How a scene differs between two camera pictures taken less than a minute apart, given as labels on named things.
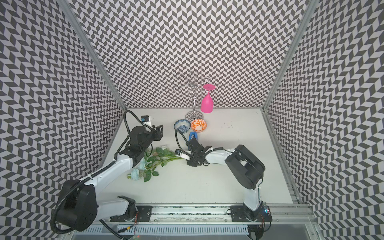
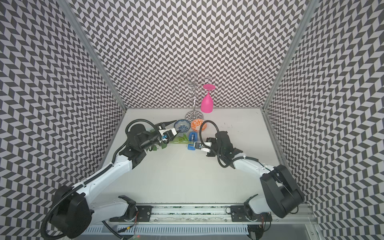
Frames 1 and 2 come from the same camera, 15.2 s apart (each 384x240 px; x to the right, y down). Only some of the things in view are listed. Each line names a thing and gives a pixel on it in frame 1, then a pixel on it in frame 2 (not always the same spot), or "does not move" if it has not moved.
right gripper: (189, 163) -> (211, 140)
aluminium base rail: (289, 219) does not move
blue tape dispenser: (195, 135) does not move
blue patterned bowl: (183, 125) does not move
